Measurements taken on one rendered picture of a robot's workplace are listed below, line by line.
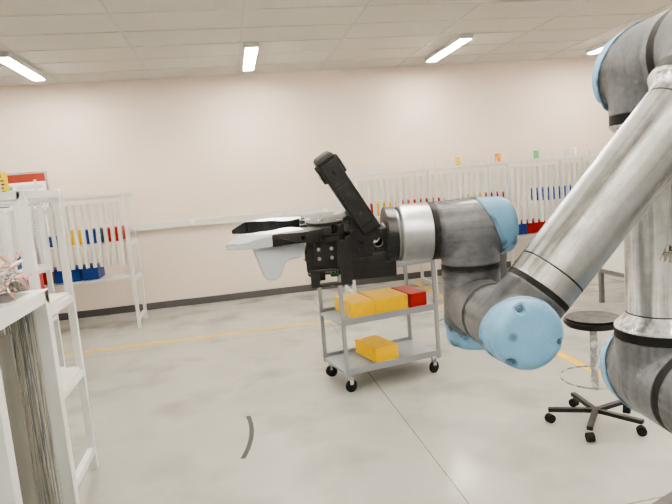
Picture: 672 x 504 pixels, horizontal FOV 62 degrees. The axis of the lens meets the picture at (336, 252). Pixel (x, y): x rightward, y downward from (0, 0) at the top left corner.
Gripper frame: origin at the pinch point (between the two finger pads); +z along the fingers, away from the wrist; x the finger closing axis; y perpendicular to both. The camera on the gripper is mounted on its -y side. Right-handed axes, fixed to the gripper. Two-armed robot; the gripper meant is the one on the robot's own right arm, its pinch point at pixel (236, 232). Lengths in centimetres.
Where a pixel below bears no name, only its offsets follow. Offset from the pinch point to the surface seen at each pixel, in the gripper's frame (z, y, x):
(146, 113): 183, -19, 777
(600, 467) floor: -159, 184, 178
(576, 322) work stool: -171, 123, 230
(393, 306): -82, 146, 348
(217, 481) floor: 49, 189, 213
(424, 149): -226, 67, 807
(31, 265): 122, 52, 211
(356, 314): -51, 146, 339
